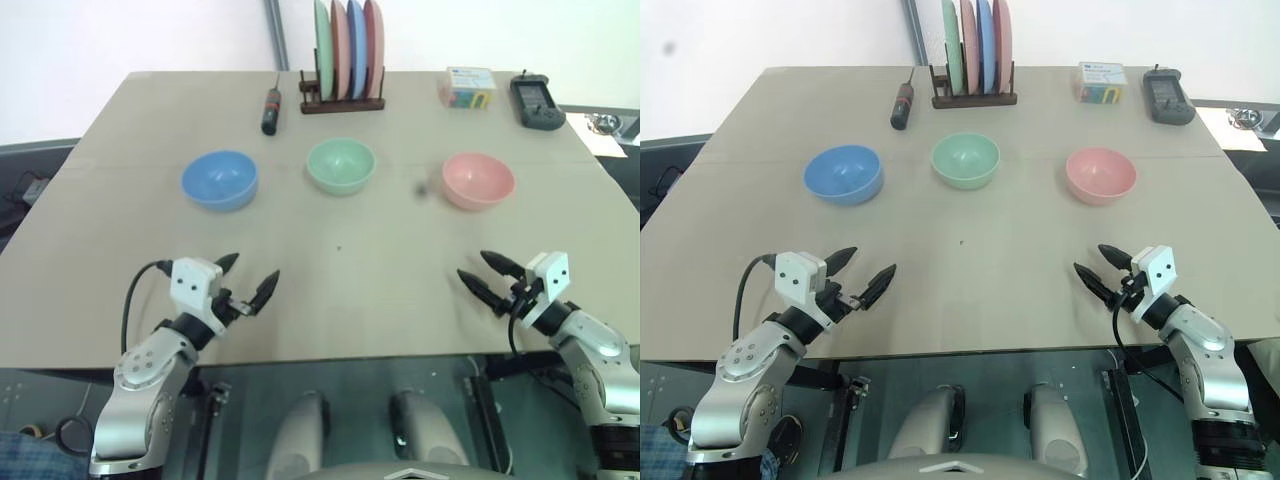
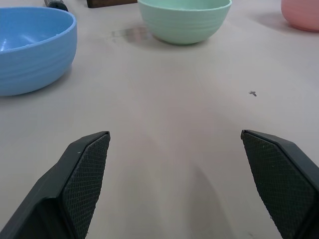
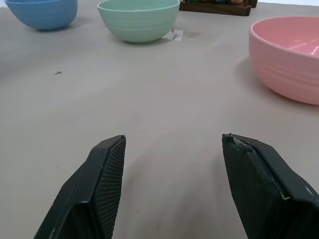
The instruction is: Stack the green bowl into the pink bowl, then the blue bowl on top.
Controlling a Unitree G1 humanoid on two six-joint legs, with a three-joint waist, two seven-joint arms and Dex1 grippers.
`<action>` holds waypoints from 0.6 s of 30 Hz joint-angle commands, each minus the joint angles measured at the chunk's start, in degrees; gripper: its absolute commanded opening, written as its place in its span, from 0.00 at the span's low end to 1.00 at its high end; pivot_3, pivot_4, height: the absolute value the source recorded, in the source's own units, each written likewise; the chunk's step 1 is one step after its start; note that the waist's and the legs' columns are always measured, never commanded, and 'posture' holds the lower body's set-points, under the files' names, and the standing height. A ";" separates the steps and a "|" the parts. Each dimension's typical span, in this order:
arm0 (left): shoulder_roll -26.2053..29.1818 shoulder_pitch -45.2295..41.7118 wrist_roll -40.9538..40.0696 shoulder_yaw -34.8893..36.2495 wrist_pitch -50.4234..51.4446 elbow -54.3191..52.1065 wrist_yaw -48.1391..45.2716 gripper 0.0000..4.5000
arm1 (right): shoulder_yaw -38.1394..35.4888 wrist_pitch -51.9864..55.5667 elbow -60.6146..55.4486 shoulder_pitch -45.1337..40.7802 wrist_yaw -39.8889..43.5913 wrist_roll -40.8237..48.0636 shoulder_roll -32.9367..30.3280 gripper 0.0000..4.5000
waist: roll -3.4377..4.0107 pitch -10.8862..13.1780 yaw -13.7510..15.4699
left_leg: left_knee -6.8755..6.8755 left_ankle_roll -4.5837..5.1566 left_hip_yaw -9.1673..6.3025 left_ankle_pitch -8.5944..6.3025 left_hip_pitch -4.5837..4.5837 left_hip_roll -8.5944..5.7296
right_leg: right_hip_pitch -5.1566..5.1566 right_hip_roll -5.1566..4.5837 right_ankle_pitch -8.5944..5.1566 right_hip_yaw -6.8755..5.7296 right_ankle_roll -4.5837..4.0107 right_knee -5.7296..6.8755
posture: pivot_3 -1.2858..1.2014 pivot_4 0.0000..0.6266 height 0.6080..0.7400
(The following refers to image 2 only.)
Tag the dark metal cylinder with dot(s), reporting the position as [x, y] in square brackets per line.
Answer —
[56, 3]

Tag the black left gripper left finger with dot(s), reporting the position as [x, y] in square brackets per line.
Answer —
[74, 179]

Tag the dark brown wooden block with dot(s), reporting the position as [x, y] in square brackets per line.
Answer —
[109, 2]

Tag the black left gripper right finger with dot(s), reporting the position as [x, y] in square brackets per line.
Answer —
[279, 174]

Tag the red plastic bowl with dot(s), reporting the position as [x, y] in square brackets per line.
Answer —
[302, 15]

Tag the blue plastic bowl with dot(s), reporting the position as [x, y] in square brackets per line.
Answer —
[35, 62]

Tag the green plastic bowl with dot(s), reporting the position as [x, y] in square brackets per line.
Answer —
[185, 21]

